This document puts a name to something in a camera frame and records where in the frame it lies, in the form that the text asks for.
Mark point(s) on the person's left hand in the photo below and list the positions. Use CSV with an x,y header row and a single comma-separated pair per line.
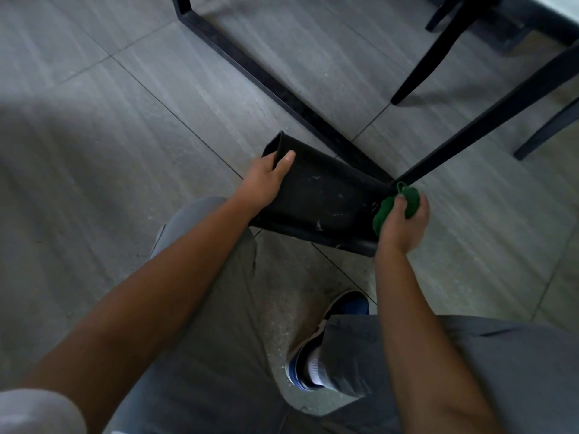
x,y
262,185

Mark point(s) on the person's right hand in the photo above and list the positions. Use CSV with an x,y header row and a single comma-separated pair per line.
x,y
400,234

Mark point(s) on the person's right thumb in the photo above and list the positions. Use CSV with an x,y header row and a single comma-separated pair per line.
x,y
396,212

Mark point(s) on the person's left thumb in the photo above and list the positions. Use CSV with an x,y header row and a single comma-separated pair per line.
x,y
285,161

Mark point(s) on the green cleaning cloth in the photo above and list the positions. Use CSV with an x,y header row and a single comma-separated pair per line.
x,y
384,214

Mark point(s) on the black plastic dustpan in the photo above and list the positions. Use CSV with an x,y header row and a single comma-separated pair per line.
x,y
325,203

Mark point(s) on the person's left forearm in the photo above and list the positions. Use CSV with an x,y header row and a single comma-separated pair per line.
x,y
149,289

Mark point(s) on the person's right forearm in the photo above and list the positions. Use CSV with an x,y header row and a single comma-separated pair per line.
x,y
416,334

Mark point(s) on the blue and white shoe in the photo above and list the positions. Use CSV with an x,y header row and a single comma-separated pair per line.
x,y
348,307

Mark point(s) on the black chair leg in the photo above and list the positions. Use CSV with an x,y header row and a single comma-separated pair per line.
x,y
434,54
438,11
547,131

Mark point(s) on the white sock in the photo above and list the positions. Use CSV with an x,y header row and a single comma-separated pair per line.
x,y
315,366

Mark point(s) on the grey trousers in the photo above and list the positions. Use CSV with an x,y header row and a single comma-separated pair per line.
x,y
217,357

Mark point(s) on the white shirt sleeve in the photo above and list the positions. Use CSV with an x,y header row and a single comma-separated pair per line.
x,y
36,413

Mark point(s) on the black metal table frame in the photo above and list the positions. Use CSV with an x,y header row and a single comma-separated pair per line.
x,y
271,85

